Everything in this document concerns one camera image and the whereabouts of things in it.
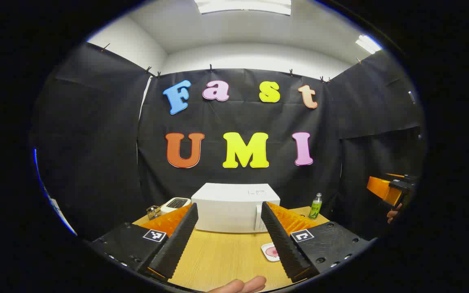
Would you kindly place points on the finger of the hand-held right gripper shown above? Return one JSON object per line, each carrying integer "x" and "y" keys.
{"x": 383, "y": 190}

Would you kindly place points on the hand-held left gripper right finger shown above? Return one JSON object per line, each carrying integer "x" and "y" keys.
{"x": 283, "y": 244}

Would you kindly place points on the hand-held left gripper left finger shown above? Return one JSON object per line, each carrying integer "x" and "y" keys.
{"x": 177, "y": 244}

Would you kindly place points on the pink ham slice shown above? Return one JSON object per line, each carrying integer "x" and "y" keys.
{"x": 272, "y": 252}

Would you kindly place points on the white square plate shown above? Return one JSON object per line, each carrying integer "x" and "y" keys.
{"x": 265, "y": 249}

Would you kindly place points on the white microwave oven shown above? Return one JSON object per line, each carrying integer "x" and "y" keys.
{"x": 230, "y": 207}

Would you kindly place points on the white toaster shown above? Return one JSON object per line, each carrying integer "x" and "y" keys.
{"x": 169, "y": 208}

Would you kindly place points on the green label drink bottle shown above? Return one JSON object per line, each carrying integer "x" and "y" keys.
{"x": 315, "y": 209}

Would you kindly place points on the black backdrop cloth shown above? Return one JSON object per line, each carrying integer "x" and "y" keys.
{"x": 234, "y": 118}

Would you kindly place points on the small ceiling light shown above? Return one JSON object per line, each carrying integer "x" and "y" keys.
{"x": 368, "y": 43}

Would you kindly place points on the large ceiling light panel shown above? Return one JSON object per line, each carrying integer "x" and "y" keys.
{"x": 242, "y": 6}

